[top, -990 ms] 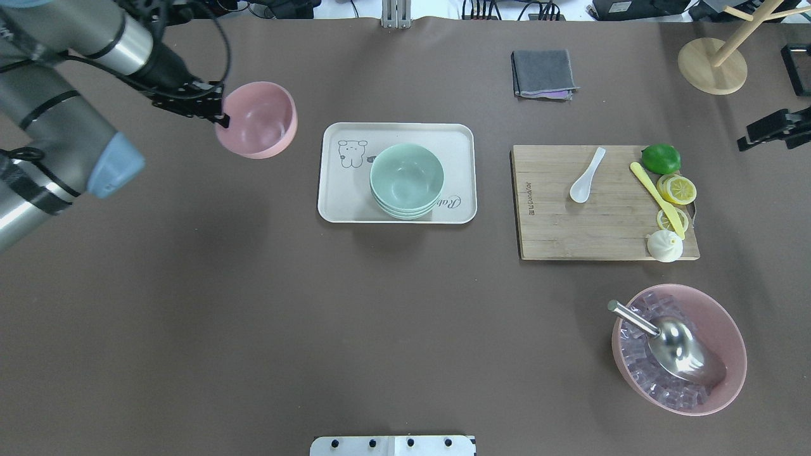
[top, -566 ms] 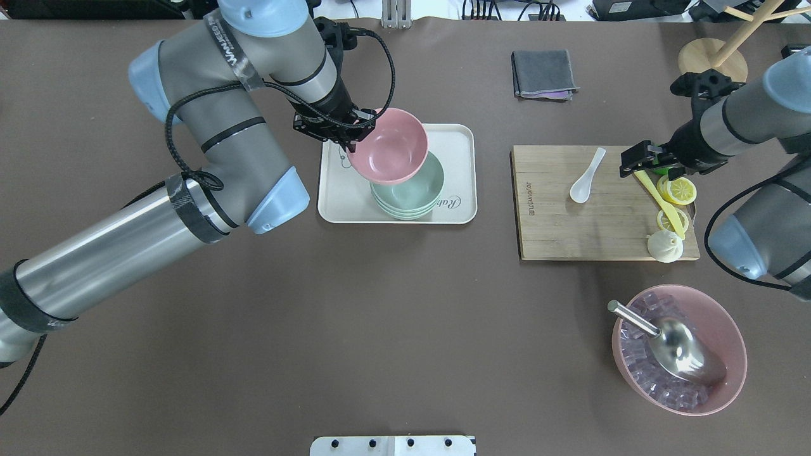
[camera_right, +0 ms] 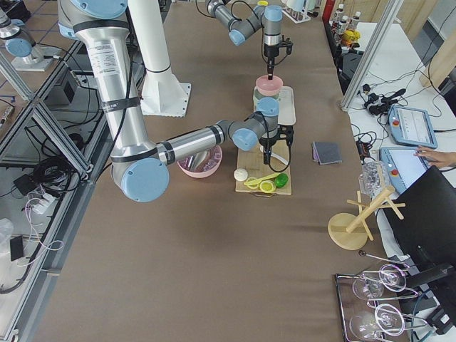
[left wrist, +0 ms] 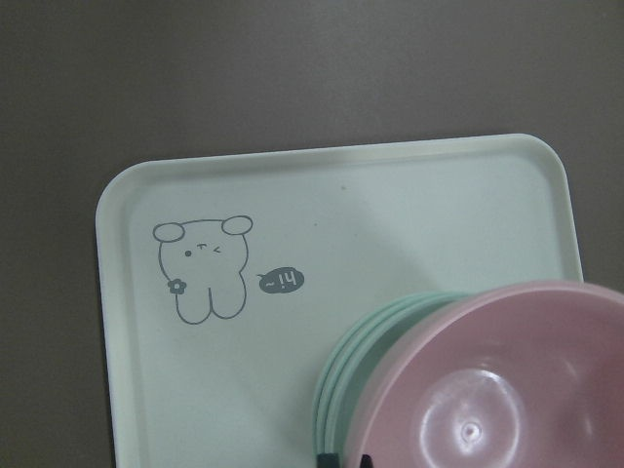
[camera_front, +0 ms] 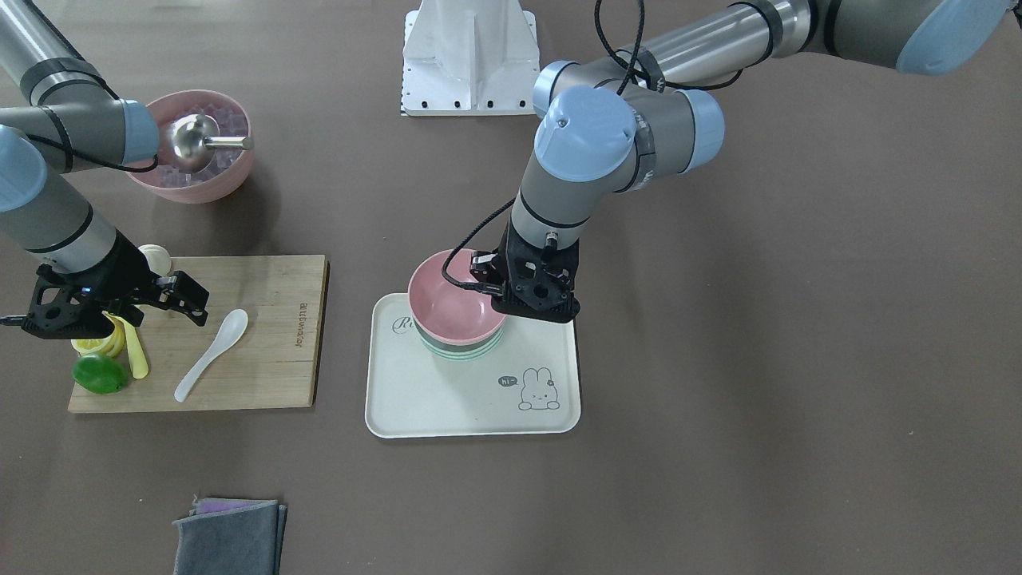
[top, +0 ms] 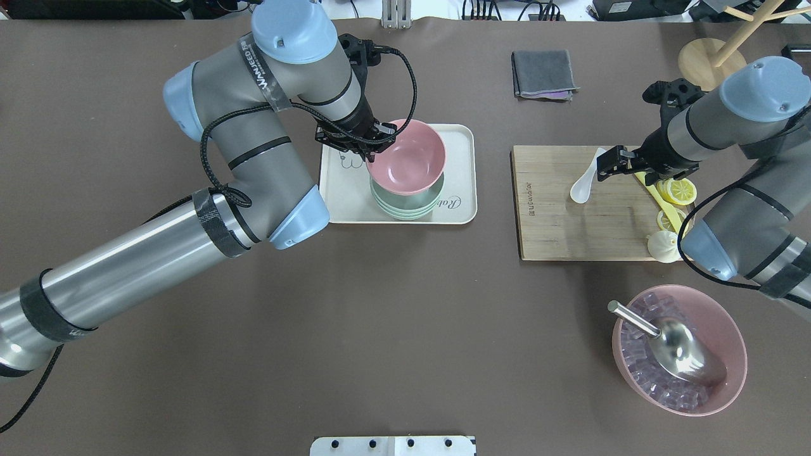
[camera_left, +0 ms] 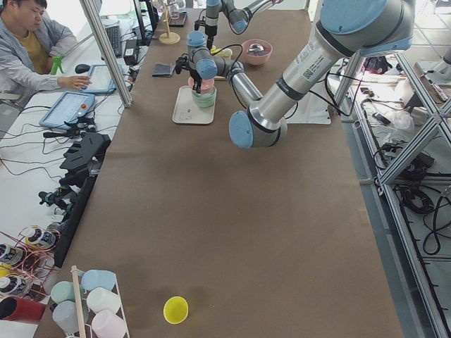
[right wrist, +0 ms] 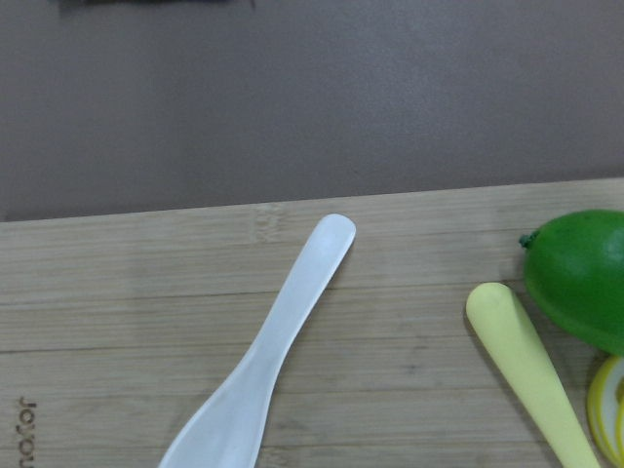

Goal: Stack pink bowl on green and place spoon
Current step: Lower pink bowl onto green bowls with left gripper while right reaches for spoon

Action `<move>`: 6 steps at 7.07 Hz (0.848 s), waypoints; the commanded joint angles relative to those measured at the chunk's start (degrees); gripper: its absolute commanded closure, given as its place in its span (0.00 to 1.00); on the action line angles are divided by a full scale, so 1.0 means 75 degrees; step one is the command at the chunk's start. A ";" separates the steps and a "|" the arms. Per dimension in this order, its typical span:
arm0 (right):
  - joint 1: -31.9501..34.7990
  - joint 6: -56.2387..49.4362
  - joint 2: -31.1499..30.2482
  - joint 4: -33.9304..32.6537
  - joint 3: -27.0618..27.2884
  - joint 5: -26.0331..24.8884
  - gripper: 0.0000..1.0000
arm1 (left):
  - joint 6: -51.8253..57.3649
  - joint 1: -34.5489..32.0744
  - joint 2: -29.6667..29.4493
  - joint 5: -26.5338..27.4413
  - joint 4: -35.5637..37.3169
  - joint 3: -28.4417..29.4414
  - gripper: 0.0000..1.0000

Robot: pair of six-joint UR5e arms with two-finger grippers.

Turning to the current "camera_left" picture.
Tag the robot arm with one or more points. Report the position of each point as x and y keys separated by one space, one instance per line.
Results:
x=238 y=18
x=344 y=28

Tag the small pink bowl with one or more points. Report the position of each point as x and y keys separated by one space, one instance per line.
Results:
x=206 y=85

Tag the folded grey cloth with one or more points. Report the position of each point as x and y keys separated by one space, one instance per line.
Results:
x=163 y=70

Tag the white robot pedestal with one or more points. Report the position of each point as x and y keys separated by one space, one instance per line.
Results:
x=315 y=107

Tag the black keyboard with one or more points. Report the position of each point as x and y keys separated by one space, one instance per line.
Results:
x=113 y=33

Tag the blue plastic cup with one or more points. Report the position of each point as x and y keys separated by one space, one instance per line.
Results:
x=93 y=279

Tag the operator hand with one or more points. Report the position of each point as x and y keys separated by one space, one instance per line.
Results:
x=76 y=83

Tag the teach pendant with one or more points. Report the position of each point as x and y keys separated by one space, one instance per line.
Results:
x=101 y=80
x=67 y=109

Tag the wooden cup tree stand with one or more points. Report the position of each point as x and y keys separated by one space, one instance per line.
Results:
x=167 y=37

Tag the white bear serving tray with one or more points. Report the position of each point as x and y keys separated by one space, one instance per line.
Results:
x=187 y=112

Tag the grey plastic cup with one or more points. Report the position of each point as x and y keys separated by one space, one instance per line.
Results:
x=65 y=316

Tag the aluminium frame post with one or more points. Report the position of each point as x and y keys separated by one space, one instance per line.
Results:
x=100 y=35

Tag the red cup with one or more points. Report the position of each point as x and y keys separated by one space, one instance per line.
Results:
x=21 y=310

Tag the white toy bun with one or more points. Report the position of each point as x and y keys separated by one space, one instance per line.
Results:
x=225 y=53

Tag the black tool rack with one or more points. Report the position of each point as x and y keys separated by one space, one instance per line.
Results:
x=75 y=187

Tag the white plastic cup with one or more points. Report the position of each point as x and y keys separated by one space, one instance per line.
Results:
x=102 y=299

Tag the seated operator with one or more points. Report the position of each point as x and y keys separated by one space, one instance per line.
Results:
x=29 y=43

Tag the white cup rack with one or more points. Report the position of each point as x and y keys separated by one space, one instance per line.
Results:
x=85 y=315

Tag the near teach pendant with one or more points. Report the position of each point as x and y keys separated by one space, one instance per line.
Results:
x=67 y=109

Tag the black tray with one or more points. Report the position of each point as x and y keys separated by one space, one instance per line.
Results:
x=179 y=21

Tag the large pink bowl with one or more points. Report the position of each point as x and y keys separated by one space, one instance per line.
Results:
x=256 y=60

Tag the bottom green bowl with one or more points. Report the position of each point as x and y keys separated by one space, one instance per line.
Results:
x=204 y=104

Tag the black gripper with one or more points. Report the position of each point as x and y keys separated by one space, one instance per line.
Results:
x=194 y=74
x=211 y=32

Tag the top green bowl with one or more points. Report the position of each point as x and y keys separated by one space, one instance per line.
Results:
x=211 y=95

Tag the yellow plastic cup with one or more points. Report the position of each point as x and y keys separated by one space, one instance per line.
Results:
x=175 y=310

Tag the green plastic cup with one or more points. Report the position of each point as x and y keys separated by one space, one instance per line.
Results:
x=62 y=291

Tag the metal ice scoop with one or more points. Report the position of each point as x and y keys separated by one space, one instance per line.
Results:
x=255 y=49

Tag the far teach pendant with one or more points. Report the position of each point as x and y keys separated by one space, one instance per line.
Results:
x=101 y=80

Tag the bamboo cutting board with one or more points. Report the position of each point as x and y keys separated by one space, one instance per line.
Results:
x=215 y=52

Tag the green bowl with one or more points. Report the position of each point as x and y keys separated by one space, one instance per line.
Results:
x=203 y=104
x=211 y=95
x=203 y=101

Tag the black computer mouse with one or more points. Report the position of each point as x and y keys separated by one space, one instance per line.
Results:
x=82 y=68

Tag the pink plastic cup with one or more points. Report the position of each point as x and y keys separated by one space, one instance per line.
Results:
x=107 y=324

